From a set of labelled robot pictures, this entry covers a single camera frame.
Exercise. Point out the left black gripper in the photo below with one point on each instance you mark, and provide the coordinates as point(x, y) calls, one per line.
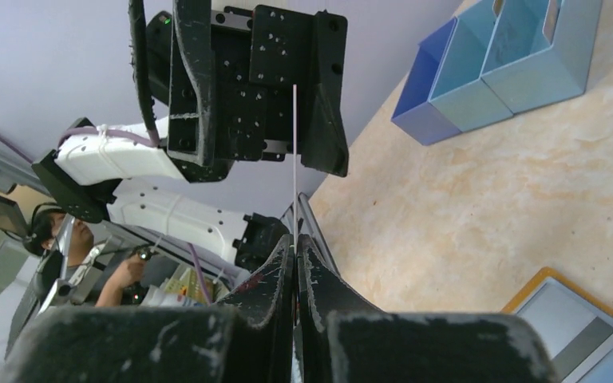
point(226, 77)

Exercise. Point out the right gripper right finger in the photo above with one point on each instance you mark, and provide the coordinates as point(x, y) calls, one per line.
point(322, 291)

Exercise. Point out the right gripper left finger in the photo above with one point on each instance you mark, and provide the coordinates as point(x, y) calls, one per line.
point(260, 344)

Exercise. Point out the thin white credit card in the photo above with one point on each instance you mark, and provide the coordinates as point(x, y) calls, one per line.
point(295, 195)

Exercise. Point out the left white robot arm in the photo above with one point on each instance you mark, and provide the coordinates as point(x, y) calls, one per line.
point(98, 174)

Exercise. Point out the grey striped credit card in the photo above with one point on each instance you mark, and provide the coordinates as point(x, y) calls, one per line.
point(576, 335)

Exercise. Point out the person operator in background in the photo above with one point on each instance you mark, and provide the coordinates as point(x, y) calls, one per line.
point(45, 225)

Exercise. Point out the blue compartment organizer box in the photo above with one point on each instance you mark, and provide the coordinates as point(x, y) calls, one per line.
point(493, 61)

